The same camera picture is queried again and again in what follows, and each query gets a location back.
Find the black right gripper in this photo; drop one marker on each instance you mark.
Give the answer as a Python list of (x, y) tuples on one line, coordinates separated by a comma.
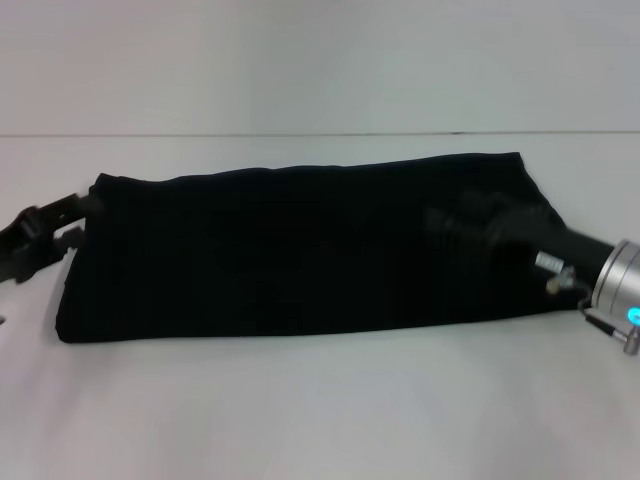
[(550, 245)]

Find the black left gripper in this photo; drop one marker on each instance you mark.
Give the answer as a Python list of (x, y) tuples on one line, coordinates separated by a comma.
[(22, 245)]

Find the black shirt with white print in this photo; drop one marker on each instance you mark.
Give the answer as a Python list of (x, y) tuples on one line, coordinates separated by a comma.
[(300, 250)]

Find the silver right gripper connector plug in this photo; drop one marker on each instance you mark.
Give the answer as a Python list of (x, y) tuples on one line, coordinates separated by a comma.
[(555, 284)]

